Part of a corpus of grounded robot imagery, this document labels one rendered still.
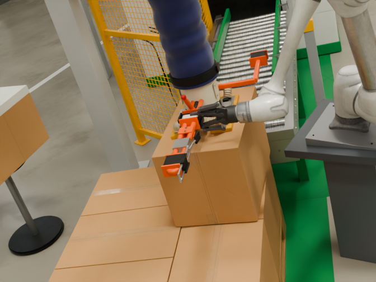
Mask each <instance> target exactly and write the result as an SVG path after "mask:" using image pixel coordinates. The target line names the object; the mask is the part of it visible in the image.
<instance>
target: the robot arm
mask: <svg viewBox="0 0 376 282"><path fill-rule="evenodd" d="M327 1H328V3H329V4H330V5H331V7H332V8H333V10H334V11H335V12H336V14H338V15H339V16H340V17H341V19H342V23H343V26H344V29H345V32H346V36H347V39H348V41H349V44H350V48H351V51H352V54H353V57H354V61H355V64H356V65H348V66H345V67H343V68H341V69H340V70H339V72H338V73H337V75H336V77H335V80H334V83H333V102H334V106H335V117H334V119H333V121H332V123H330V124H329V129H341V130H353V131H361V132H364V133H366V132H368V131H369V125H370V123H372V124H374V125H376V38H375V34H374V30H373V27H372V23H371V20H370V16H369V12H368V9H367V7H368V4H369V1H370V0H327ZM320 2H321V0H295V2H294V8H293V13H292V17H291V20H290V24H289V28H288V31H287V33H286V37H285V40H284V43H283V47H282V49H281V53H280V56H279V60H278V63H277V65H276V68H275V71H274V74H273V75H272V77H271V80H270V81H269V82H268V83H267V84H264V85H263V87H262V89H261V91H260V93H259V94H258V97H257V98H255V99H253V100H250V101H245V102H238V103H237V105H231V106H226V107H225V106H221V104H220V102H219V101H217V102H216V103H214V104H210V105H205V106H200V107H198V110H197V111H196V112H191V113H190V114H189V115H183V117H182V119H185V118H192V117H196V116H197V117H198V116H216V118H215V119H213V120H210V121H207V122H204V123H203V126H202V127H200V129H202V130H203V131H214V130H224V131H225V130H226V125H227V124H229V123H237V122H239V123H241V124H242V123H249V122H254V121H257V122H265V121H272V120H277V119H280V118H282V117H284V116H286V115H287V114H288V112H289V105H288V100H287V98H286V97H285V91H284V81H285V78H286V75H287V72H288V70H289V67H290V65H291V62H292V60H293V57H294V55H295V52H296V50H297V47H298V45H299V42H300V40H301V38H302V35H303V33H304V31H305V29H306V27H307V25H308V23H309V20H310V19H311V17H312V16H313V14H314V12H315V10H316V9H317V7H318V6H319V4H320ZM214 108H219V109H218V110H213V111H205V110H210V109H214ZM218 123H222V125H213V124H218ZM211 125H213V126H211Z"/></svg>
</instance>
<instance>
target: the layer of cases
mask: <svg viewBox="0 0 376 282"><path fill-rule="evenodd" d="M280 230H281V205H280V200H279V196H278V191H277V188H276V183H275V179H274V174H273V171H272V166H271V162H270V158H269V162H268V166H267V172H266V177H265V183H264V189H263V193H262V199H261V205H260V211H259V214H258V220H257V221H256V222H240V223H224V224H208V225H193V226H184V227H176V226H175V223H174V221H173V217H172V215H171V212H170V209H169V206H168V204H167V200H166V197H165V195H164V192H163V189H162V186H161V183H160V181H159V178H158V175H157V171H156V169H155V167H154V166H153V167H146V168H138V169H134V170H126V171H119V172H112V173H104V174H101V176H100V178H99V180H98V182H97V184H96V186H95V188H94V190H93V192H92V194H91V196H90V198H89V200H88V202H87V204H86V206H85V208H84V210H83V212H82V215H81V217H80V219H79V221H78V223H77V225H76V227H75V229H74V231H73V233H72V235H71V237H70V239H69V241H68V243H67V245H66V247H65V249H64V251H63V253H62V255H61V257H60V259H59V261H58V263H57V265H56V267H55V270H54V271H53V273H52V275H51V277H50V279H49V281H48V282H279V281H280Z"/></svg>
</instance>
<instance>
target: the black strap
mask: <svg viewBox="0 0 376 282"><path fill-rule="evenodd" d="M219 70H220V66H219V62H217V61H216V60H215V59H214V64H213V66H212V67H211V68H210V69H208V70H207V71H206V72H204V73H202V74H198V75H196V76H193V77H189V78H180V79H178V78H174V77H172V76H171V74H170V73H169V77H170V80H171V83H172V84H173V85H175V86H178V87H188V86H194V85H197V84H201V83H203V82H206V81H208V80H210V79H211V78H213V77H214V76H215V75H216V74H217V73H219Z"/></svg>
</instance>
